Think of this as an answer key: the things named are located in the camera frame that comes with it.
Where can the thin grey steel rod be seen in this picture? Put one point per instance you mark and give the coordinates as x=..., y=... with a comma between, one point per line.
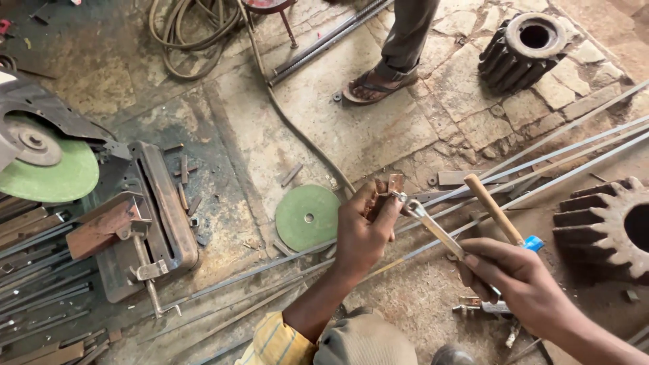
x=583, y=166

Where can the bundle of ribbed steel bars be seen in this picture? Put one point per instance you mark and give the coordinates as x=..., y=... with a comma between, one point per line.
x=329, y=40

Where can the small metal clamp tool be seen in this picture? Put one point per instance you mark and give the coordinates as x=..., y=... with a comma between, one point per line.
x=481, y=306

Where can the blue plastic cap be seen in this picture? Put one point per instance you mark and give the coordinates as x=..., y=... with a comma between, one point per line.
x=533, y=244

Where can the person's left hand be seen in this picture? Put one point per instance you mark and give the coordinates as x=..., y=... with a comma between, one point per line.
x=362, y=238

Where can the short flat metal offcut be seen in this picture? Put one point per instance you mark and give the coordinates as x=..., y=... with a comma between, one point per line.
x=292, y=174

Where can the thin bluish steel rod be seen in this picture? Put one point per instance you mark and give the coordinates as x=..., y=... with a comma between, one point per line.
x=557, y=152

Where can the brown rusty gear wheel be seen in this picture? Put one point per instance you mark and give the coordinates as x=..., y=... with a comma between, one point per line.
x=598, y=228

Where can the person's right hand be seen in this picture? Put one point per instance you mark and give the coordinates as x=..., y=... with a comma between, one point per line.
x=522, y=284

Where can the thin pale steel rod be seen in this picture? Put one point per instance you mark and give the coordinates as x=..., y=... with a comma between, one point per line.
x=583, y=118

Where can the rusty metal chop saw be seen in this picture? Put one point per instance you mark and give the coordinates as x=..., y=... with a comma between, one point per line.
x=162, y=213

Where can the person's dark shoe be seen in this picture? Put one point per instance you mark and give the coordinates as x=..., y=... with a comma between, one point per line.
x=452, y=356

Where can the rusty metal hinge piece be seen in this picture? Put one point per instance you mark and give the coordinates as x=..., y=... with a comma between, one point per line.
x=395, y=182

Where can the person's yellow striped sleeve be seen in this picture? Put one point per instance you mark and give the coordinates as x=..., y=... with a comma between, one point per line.
x=276, y=344

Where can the person's grey trousers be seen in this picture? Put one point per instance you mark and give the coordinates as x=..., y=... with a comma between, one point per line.
x=365, y=339

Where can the small steel washer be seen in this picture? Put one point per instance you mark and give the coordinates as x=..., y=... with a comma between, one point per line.
x=337, y=96

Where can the pile of steel bars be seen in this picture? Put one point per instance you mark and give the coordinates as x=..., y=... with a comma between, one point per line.
x=35, y=253

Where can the small green cutting disc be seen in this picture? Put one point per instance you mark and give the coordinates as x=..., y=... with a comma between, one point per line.
x=309, y=203

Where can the dark rusty gear wheel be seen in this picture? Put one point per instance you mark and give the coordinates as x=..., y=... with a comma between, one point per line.
x=512, y=63

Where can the large green cutting disc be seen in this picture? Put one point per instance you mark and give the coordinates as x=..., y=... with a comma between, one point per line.
x=66, y=177

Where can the brown sandal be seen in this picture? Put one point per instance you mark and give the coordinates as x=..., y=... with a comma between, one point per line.
x=378, y=91

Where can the red metal stool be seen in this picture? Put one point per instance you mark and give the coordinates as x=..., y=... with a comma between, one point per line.
x=281, y=15

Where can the long steel hand tool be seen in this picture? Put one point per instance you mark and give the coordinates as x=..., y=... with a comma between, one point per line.
x=436, y=228

